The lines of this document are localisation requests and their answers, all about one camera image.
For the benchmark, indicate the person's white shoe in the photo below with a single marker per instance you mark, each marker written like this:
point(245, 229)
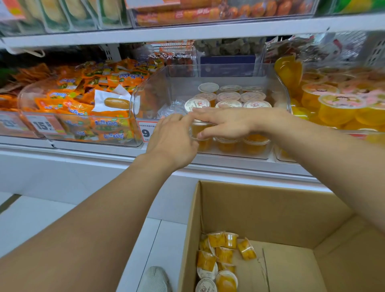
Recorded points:
point(153, 279)

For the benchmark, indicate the green sausage packet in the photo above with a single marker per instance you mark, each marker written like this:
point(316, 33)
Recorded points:
point(346, 6)

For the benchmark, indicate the brown cardboard box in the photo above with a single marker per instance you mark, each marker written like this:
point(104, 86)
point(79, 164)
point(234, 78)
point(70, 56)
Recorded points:
point(270, 210)

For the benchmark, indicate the crumpled clear plastic bag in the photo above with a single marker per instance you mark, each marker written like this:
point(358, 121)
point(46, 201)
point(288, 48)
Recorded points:
point(171, 109)

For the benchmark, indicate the person's right hand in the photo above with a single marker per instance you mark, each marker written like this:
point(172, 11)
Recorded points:
point(240, 120)

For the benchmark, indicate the pile of brown sachets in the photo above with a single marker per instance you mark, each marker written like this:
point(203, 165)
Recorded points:
point(288, 45)

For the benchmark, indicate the person's left hand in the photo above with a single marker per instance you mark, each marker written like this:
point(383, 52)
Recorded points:
point(171, 144)

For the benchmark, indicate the white sausage packet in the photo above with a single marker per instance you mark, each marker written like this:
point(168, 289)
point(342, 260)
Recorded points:
point(114, 102)

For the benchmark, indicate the cluster of white-lid jelly cups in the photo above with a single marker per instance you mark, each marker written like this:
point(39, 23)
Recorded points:
point(228, 96)

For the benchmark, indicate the pile of orange snack packets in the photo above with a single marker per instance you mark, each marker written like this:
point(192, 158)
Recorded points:
point(75, 108)

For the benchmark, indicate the pile of brown snack packets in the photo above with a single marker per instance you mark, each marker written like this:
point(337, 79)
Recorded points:
point(30, 72)

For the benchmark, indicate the pile of yellow jelly cups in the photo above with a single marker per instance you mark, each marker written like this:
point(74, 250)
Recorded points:
point(206, 260)

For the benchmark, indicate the dark blue card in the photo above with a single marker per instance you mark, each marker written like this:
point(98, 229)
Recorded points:
point(228, 64)

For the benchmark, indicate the pile of red snack packets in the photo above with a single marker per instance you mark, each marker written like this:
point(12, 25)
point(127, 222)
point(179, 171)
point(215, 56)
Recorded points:
point(174, 57)

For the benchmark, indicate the person's left forearm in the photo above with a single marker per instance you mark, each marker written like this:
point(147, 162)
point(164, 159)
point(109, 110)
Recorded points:
point(84, 237)

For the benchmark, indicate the pile of silver foil packets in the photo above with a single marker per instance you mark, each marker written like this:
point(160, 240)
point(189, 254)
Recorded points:
point(331, 45)

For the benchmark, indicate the person's right forearm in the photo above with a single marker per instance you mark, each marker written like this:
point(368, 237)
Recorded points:
point(331, 162)

